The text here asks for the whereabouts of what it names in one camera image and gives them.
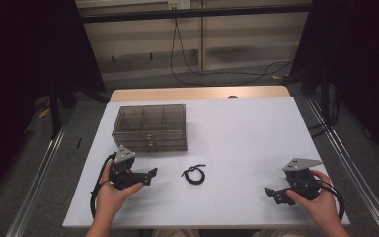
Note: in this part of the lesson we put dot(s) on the dark round table grommet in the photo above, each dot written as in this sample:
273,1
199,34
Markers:
233,96

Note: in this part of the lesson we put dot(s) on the white table sheet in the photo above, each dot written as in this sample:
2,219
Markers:
243,138

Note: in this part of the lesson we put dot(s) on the small black stick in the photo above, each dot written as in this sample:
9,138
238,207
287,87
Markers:
78,143

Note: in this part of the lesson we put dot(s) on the smoky transparent drawer box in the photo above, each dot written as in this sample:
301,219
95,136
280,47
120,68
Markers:
151,118

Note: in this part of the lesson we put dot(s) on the white wall socket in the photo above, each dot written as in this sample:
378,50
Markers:
179,4

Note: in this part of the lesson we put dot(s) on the yellow tape piece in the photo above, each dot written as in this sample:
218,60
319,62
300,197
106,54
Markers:
44,112

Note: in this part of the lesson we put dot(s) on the metal floor rail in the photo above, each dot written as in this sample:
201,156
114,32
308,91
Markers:
350,164
36,187

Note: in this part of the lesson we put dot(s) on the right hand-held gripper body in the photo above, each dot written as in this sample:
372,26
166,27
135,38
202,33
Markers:
301,182

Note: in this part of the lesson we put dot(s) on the black stand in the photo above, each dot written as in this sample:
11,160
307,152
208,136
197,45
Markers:
324,98
55,112

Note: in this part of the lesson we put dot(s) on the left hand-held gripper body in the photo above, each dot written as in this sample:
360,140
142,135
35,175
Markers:
122,171

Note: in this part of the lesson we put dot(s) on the black curtain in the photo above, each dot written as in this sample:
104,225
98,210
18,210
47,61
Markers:
19,65
358,49

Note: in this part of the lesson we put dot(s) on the person's right hand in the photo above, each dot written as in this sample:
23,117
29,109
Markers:
322,205

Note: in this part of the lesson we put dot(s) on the person's left hand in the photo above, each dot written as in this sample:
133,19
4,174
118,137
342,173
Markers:
110,200

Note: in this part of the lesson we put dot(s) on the black horizontal bar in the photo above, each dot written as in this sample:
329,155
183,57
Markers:
194,13

